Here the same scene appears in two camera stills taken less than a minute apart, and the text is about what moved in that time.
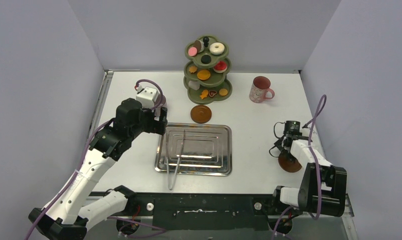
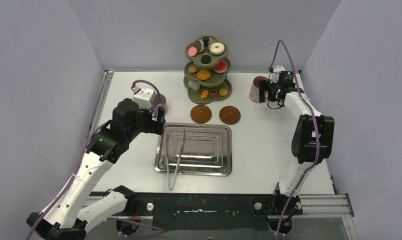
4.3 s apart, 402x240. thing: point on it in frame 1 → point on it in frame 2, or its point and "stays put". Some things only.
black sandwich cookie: (206, 59) stays put
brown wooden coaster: (287, 164) → (229, 115)
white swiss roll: (194, 85) stays put
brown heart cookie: (212, 93) stays put
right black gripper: (283, 144) → (265, 89)
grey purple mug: (158, 110) stays put
